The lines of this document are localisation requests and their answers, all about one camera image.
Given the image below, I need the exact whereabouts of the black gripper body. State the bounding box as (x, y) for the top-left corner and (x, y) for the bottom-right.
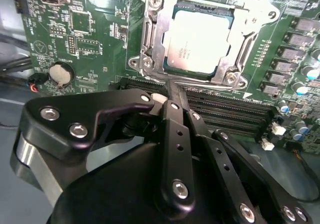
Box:
(48, 143), (237, 224)

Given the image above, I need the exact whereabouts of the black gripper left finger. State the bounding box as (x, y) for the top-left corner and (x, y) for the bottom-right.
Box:
(9, 80), (198, 217)

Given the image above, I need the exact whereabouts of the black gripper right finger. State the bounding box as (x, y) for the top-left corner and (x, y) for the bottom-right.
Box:
(174, 81), (314, 224)

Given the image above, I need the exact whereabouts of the metal locking lever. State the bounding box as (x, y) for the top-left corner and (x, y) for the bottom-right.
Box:
(149, 73), (246, 89)

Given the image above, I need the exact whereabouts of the silver CPU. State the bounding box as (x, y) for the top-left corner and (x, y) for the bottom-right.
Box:
(162, 1), (237, 75)

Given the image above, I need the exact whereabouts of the metal socket cover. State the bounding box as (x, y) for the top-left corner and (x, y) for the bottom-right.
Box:
(143, 0), (261, 82)

